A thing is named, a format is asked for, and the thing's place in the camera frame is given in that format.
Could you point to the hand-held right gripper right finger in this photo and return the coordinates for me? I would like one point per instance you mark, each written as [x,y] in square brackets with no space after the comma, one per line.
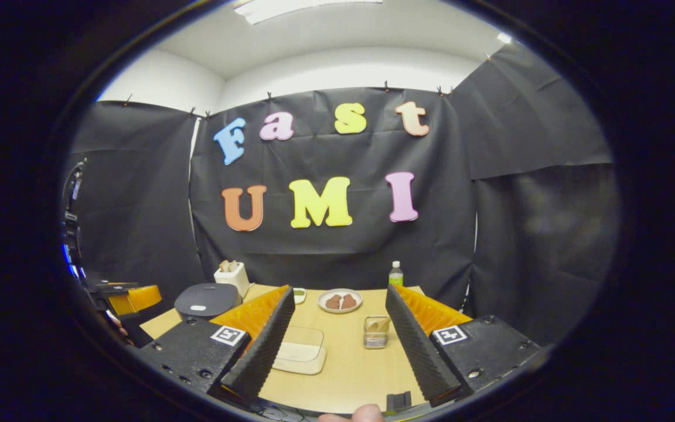
[416,346]

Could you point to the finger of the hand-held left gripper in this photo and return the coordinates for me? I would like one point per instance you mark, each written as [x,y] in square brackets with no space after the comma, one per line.
[138,298]

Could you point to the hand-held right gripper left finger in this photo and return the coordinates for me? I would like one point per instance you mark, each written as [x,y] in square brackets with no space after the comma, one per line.
[261,351]

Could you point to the clear rice container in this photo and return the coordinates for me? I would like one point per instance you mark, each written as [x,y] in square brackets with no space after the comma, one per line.
[299,354]

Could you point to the clear chopstick holder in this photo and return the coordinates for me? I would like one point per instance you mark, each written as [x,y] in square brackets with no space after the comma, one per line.
[376,341]

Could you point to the black rice cooker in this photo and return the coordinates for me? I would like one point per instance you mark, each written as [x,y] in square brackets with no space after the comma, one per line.
[205,299]

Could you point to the white utensil holder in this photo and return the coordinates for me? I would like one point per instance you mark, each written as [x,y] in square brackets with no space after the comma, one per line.
[232,281]

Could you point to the computer monitor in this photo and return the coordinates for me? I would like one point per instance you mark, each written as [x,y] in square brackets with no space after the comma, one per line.
[66,258]

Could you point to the small black clamp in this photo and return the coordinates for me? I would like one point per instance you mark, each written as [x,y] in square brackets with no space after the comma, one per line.
[399,401]

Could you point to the white divided seasoning dish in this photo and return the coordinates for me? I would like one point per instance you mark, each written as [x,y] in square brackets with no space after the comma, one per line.
[300,296]

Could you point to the green tea bottle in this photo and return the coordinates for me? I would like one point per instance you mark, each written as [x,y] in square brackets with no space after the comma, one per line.
[395,278]

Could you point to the brown meat piece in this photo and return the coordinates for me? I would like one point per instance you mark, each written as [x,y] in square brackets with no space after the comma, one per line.
[333,302]
[348,301]

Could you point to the white round plate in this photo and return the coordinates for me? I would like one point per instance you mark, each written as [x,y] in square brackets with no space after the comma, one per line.
[340,291]

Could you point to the black backdrop cloth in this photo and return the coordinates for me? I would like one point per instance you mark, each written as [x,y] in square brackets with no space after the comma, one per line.
[337,246]

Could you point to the long ceiling light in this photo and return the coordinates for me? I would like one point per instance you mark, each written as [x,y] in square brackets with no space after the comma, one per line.
[302,7]

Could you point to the small ceiling light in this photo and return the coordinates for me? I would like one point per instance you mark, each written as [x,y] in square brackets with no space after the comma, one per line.
[504,38]

